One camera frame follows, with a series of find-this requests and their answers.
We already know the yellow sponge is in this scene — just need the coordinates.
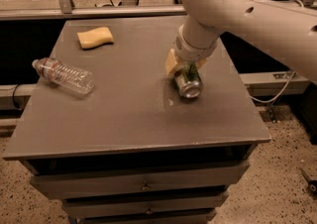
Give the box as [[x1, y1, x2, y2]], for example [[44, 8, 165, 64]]
[[77, 27, 114, 50]]

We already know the middle grey drawer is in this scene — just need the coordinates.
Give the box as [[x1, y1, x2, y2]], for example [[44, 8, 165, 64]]
[[62, 189, 228, 218]]

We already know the black cable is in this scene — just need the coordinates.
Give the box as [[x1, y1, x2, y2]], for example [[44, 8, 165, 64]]
[[11, 83, 23, 110]]

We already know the clear plastic water bottle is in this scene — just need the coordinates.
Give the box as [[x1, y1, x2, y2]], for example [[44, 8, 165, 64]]
[[32, 57, 95, 95]]

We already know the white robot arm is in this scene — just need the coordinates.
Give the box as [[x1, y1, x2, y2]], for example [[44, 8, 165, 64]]
[[174, 0, 317, 83]]

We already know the white cable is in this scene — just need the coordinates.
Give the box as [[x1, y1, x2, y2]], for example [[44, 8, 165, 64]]
[[248, 68, 297, 105]]

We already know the grey drawer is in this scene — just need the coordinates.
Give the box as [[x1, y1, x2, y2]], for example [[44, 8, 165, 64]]
[[31, 160, 250, 199], [62, 189, 228, 218], [79, 208, 216, 224]]

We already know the grey drawer cabinet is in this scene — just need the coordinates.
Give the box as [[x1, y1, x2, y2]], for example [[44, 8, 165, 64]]
[[2, 14, 272, 224]]

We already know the top grey drawer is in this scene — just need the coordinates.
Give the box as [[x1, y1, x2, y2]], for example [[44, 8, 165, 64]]
[[31, 160, 250, 199]]

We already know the bottom grey drawer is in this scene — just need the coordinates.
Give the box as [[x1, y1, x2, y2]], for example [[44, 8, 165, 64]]
[[79, 208, 216, 224]]

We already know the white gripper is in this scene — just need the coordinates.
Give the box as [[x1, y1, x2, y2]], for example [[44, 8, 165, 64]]
[[165, 24, 218, 76]]

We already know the black caster wheel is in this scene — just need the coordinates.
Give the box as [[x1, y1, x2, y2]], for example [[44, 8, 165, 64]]
[[301, 168, 317, 195]]

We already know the green soda can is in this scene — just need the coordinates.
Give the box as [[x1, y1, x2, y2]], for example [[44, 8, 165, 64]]
[[174, 63, 203, 99]]

